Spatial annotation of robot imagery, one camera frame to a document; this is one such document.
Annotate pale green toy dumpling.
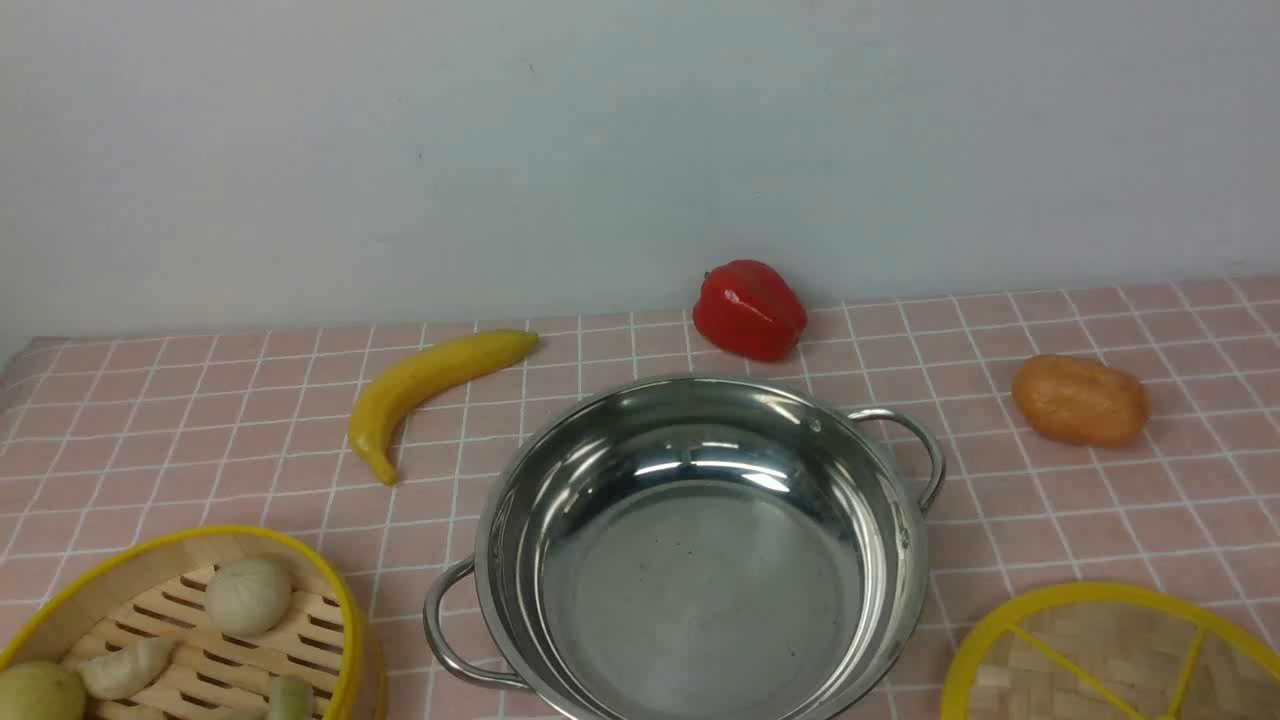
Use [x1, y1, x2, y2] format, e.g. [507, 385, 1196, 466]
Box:
[265, 675, 315, 720]

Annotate yellow bamboo steamer basket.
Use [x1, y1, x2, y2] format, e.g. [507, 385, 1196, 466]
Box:
[3, 525, 389, 719]

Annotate green-white round bun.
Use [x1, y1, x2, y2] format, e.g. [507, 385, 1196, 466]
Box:
[1, 661, 87, 719]

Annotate red toy bell pepper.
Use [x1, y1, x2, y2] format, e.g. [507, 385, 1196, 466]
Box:
[692, 259, 808, 363]

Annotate orange toy potato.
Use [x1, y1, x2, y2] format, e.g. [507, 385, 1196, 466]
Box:
[1011, 354, 1151, 448]

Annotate pink checkered tablecloth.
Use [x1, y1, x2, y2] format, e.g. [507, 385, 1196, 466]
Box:
[1, 278, 1279, 719]

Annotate white round steamed bun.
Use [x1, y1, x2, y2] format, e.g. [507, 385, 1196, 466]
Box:
[205, 557, 293, 637]

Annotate yellow woven steamer lid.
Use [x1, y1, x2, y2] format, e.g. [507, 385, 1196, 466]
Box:
[940, 582, 1279, 719]

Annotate stainless steel pot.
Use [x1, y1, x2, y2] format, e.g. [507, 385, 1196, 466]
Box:
[422, 374, 947, 719]

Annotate yellow toy banana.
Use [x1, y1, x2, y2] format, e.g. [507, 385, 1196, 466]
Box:
[347, 329, 539, 486]

